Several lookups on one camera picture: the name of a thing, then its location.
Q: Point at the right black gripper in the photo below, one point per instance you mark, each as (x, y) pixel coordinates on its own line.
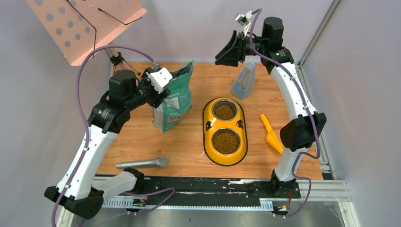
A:
(233, 55)

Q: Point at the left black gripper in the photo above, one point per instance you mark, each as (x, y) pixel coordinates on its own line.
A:
(155, 96)

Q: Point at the green pet food bag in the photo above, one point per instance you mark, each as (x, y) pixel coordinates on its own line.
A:
(175, 107)

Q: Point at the yellow plastic scoop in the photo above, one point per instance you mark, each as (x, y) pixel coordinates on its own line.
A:
(271, 136)

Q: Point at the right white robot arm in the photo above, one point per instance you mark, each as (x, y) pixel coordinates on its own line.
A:
(306, 124)

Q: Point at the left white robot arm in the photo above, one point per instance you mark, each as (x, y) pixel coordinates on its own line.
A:
(77, 192)

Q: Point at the brown pet food kibble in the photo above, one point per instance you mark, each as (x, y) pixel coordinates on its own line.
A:
(225, 142)

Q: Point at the clear plastic container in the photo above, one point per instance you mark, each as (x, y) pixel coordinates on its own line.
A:
(244, 83)

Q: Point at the grey microphone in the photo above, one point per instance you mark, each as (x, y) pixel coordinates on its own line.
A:
(156, 162)

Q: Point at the pink music stand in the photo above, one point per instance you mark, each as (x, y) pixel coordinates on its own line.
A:
(80, 26)

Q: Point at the yellow double bowl feeder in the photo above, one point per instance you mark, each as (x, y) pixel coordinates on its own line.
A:
(213, 125)

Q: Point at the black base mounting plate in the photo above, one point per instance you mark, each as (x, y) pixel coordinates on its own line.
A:
(258, 188)

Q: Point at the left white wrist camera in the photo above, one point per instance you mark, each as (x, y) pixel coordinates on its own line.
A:
(160, 79)

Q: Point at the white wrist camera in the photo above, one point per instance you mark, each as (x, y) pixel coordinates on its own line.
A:
(245, 21)
(160, 79)

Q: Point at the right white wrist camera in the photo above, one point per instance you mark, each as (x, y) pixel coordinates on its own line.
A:
(245, 21)

